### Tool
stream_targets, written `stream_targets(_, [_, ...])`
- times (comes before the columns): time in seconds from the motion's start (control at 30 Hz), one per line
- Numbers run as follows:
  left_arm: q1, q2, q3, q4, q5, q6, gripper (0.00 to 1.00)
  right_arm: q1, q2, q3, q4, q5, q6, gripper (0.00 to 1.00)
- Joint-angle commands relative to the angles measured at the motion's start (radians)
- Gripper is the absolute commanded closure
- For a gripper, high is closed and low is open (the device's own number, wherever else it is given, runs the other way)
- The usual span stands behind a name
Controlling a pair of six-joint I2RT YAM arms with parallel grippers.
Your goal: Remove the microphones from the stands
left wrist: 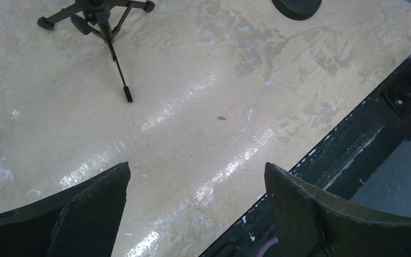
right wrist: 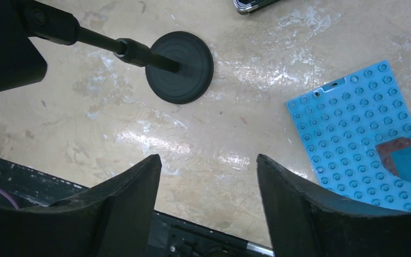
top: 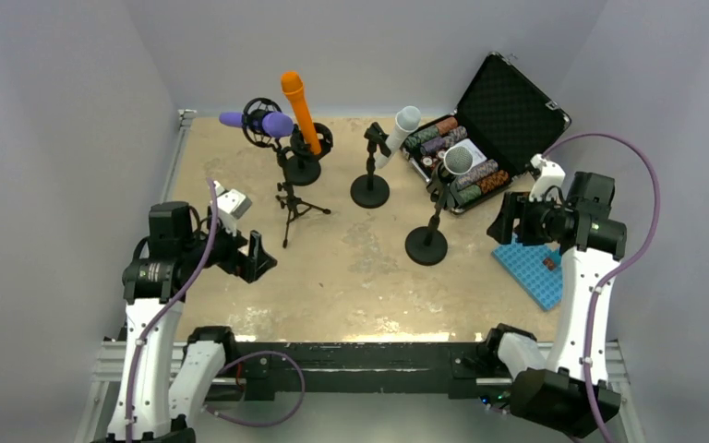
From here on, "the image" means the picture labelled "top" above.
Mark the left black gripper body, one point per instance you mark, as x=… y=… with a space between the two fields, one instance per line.
x=222 y=251

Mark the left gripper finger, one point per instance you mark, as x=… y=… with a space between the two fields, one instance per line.
x=251 y=269
x=255 y=247

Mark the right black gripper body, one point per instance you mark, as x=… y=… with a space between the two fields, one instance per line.
x=538 y=220

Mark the black clip stand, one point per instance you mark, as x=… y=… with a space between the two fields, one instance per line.
x=426 y=245
x=370 y=190

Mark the black silver-mesh microphone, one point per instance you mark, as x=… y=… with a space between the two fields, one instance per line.
x=458 y=160

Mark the white microphone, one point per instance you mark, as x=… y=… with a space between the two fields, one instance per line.
x=406 y=122

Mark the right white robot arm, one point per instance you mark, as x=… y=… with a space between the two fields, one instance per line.
x=567 y=389

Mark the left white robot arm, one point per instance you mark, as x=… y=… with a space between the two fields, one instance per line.
x=153 y=405

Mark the purple microphone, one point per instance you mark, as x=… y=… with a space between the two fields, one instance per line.
x=266 y=123

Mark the orange microphone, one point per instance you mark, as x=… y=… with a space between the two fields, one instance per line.
x=293 y=89

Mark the blue lego baseplate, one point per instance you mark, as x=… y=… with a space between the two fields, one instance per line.
x=525 y=264

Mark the brown and blue lego brick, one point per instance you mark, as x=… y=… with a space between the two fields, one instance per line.
x=550 y=264

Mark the black poker chip case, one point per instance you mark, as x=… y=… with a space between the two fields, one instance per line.
x=503 y=118

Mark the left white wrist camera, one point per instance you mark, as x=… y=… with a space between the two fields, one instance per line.
x=231 y=205

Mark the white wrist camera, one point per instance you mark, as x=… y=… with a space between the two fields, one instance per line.
x=231 y=205
x=547 y=174

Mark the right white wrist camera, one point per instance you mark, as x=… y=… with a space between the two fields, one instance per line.
x=547 y=174

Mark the black tripod shock-mount stand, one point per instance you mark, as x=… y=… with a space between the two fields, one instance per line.
x=296 y=207

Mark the round-base shock-mount stand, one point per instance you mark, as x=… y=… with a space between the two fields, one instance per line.
x=303 y=168

